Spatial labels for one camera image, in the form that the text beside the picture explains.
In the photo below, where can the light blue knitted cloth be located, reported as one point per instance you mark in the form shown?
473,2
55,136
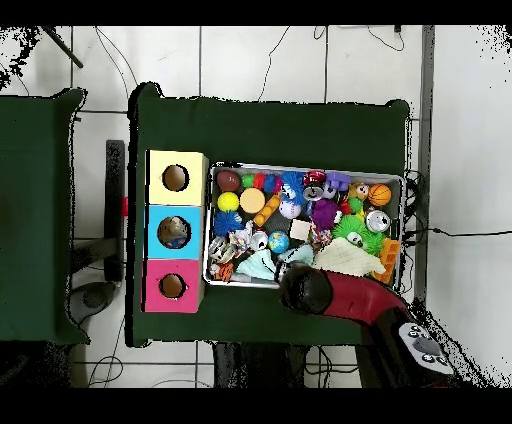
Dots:
256,264

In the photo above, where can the cream knitted cloth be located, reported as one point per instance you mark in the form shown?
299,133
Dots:
348,259

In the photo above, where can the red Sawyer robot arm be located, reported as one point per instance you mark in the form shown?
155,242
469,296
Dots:
352,298

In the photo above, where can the shallow clear mesh bin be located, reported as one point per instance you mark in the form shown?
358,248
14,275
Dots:
240,283

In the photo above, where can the yellow ball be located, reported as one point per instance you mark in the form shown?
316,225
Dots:
228,201

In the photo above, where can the small blue spiky ball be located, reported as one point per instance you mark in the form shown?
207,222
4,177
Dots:
227,223

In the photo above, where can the white toy baseball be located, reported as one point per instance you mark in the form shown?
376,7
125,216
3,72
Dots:
290,208

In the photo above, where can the blue globe print ball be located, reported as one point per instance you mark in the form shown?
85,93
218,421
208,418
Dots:
278,242

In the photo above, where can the brown toy football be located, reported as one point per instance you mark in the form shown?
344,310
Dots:
228,180

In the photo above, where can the large blue spiky ball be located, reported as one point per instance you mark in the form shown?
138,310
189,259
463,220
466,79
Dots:
294,184

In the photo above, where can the green spiky toy with eyes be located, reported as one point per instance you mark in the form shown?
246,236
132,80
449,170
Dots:
358,236

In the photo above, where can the orange toy basketball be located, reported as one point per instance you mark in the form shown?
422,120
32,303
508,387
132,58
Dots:
379,194

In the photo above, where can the black panel stand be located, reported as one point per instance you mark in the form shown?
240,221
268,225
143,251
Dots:
115,208

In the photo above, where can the orange plastic toy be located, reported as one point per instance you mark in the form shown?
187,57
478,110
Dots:
390,260

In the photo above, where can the dark green side table cloth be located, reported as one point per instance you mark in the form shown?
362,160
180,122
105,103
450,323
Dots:
32,200

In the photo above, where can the black tripod leg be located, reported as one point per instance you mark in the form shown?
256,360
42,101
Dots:
62,47

